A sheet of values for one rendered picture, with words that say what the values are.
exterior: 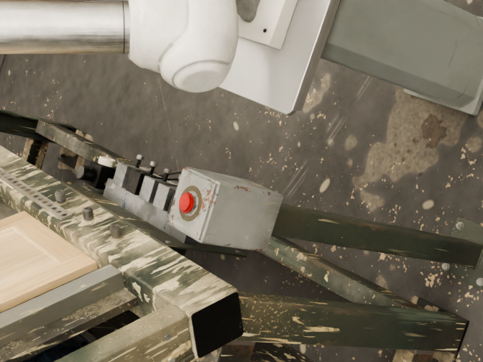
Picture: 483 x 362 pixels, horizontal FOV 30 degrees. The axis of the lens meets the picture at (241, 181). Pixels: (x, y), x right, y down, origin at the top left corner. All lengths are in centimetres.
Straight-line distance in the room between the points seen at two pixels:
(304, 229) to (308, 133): 99
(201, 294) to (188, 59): 45
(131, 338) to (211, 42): 56
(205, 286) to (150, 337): 17
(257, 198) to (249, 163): 129
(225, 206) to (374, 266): 97
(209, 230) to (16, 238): 66
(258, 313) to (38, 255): 55
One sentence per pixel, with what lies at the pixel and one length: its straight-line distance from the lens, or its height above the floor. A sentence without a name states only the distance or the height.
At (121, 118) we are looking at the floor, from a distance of 366.
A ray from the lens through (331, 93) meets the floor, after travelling 280.
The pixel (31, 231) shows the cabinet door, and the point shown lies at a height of 92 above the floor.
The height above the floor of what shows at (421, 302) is 1.
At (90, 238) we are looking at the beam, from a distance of 204.
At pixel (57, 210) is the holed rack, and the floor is 88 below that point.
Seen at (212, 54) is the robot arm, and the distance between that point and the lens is 168.
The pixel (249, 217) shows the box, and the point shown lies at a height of 83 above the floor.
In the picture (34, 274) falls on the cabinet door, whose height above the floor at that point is 100.
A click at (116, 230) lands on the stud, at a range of 200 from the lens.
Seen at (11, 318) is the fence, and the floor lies 111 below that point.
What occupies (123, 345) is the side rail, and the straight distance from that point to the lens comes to 166.
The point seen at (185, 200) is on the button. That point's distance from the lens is 169.
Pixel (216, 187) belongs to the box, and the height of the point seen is 92.
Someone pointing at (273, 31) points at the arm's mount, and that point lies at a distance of 185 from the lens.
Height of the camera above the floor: 198
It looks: 41 degrees down
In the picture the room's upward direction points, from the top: 78 degrees counter-clockwise
